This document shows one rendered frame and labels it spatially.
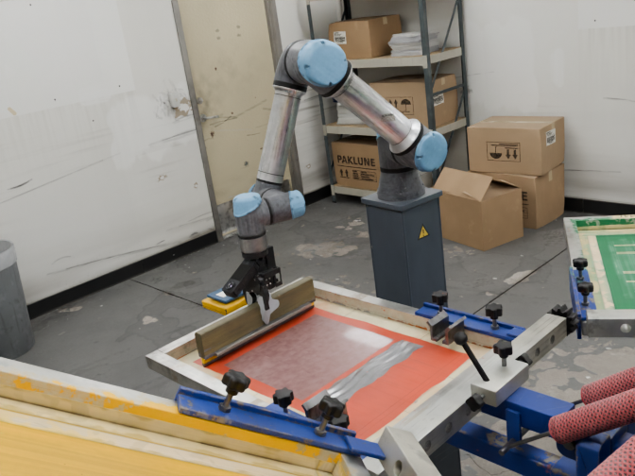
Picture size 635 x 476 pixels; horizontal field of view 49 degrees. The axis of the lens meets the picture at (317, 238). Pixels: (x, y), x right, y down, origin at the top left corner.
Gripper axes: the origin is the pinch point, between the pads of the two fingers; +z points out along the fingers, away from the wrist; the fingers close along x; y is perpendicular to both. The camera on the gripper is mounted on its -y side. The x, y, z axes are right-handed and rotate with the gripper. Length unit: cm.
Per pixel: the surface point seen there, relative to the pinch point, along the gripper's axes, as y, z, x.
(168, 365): -28.4, 1.9, 3.2
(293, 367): -7.5, 4.9, -21.0
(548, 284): 252, 99, 49
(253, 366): -12.8, 5.1, -11.6
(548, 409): -1, -4, -87
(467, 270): 248, 99, 104
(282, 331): 4.9, 5.0, -3.0
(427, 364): 12, 5, -48
